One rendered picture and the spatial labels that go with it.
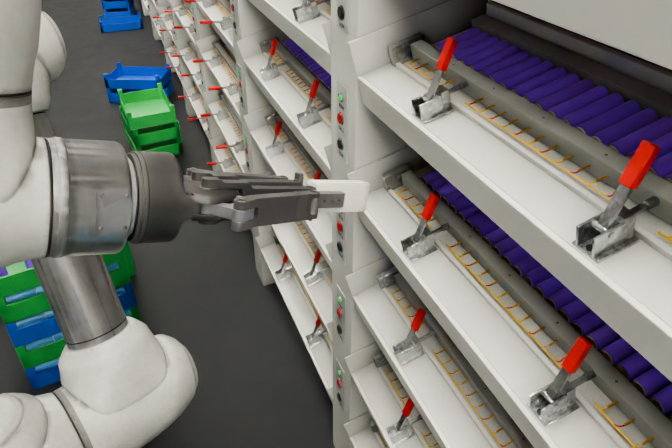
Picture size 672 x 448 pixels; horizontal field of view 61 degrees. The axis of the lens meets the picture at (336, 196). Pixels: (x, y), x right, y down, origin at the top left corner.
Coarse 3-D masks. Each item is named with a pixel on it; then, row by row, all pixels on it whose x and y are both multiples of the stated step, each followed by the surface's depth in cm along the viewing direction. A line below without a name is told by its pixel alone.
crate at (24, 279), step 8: (104, 256) 141; (112, 256) 142; (120, 256) 143; (16, 264) 142; (24, 264) 142; (8, 272) 139; (16, 272) 132; (24, 272) 132; (32, 272) 133; (0, 280) 130; (8, 280) 131; (16, 280) 132; (24, 280) 133; (32, 280) 134; (0, 288) 131; (8, 288) 132; (16, 288) 133; (24, 288) 134; (0, 296) 132
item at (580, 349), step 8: (576, 344) 52; (584, 344) 51; (576, 352) 52; (584, 352) 51; (568, 360) 52; (576, 360) 52; (568, 368) 52; (576, 368) 52; (560, 376) 53; (568, 376) 53; (552, 384) 54; (560, 384) 53; (552, 392) 54; (560, 392) 54; (552, 400) 54
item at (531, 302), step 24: (432, 192) 81; (456, 216) 76; (480, 240) 72; (480, 264) 71; (504, 264) 68; (504, 288) 67; (528, 288) 64; (528, 312) 64; (552, 312) 61; (552, 336) 60; (576, 336) 58; (600, 360) 55; (600, 384) 55; (624, 384) 53; (600, 408) 53; (624, 408) 52; (648, 408) 51; (648, 432) 50
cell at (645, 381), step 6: (648, 372) 54; (654, 372) 54; (660, 372) 53; (636, 378) 54; (642, 378) 53; (648, 378) 53; (654, 378) 53; (660, 378) 53; (666, 378) 53; (642, 384) 53; (648, 384) 53; (654, 384) 53; (660, 384) 53; (666, 384) 53; (648, 390) 53; (654, 390) 53
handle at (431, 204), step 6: (432, 198) 72; (438, 198) 72; (426, 204) 73; (432, 204) 72; (426, 210) 73; (432, 210) 73; (426, 216) 73; (420, 222) 74; (426, 222) 73; (420, 228) 74; (414, 234) 75; (420, 234) 74; (414, 240) 75; (420, 240) 75
